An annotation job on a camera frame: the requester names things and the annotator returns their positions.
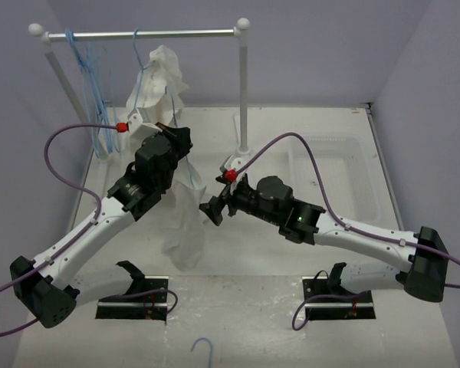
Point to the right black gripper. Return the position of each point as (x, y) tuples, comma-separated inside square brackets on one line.
[(215, 207)]

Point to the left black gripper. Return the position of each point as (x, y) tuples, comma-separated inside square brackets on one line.
[(180, 136)]

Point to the white skirt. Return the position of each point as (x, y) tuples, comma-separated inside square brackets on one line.
[(184, 233)]

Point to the blue wire hanger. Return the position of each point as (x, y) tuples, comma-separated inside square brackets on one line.
[(169, 92)]

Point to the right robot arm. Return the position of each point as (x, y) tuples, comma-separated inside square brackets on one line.
[(411, 261)]

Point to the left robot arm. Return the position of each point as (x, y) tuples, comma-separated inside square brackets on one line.
[(50, 286)]

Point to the blue hanger holding garment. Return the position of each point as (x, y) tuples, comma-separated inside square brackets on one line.
[(140, 63)]

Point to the bundle of blue hangers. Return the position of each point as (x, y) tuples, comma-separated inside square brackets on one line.
[(104, 140)]

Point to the white and silver clothes rack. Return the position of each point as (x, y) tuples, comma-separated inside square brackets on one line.
[(239, 31)]

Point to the clear plastic basket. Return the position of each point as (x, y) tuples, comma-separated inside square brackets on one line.
[(344, 174)]

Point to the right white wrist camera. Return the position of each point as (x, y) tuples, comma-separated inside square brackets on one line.
[(236, 165)]

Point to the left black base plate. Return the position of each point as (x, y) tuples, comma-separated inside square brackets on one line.
[(147, 306)]

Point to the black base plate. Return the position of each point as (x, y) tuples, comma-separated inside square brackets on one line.
[(147, 306), (328, 308)]

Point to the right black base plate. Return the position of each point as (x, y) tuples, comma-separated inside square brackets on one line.
[(328, 308)]

